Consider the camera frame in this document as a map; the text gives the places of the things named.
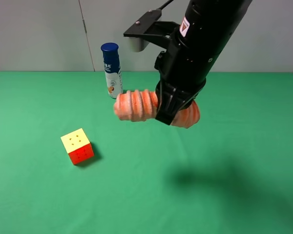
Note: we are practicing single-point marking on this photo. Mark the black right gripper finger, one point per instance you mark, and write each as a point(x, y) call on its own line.
point(170, 102)

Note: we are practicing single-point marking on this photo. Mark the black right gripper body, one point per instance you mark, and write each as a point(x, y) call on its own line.
point(181, 75)

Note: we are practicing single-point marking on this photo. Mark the orange ribbed plush toy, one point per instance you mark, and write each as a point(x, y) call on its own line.
point(140, 106)

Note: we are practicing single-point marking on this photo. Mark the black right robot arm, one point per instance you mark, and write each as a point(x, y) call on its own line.
point(209, 24)

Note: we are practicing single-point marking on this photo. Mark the blue capped white bottle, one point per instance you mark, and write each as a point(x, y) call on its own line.
point(112, 69)

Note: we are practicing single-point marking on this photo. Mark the green table cloth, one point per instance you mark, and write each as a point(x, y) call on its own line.
point(231, 173)

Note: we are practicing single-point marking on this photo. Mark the yellow and red puzzle cube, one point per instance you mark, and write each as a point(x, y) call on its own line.
point(77, 146)

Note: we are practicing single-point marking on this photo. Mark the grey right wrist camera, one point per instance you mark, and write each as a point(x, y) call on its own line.
point(150, 29)

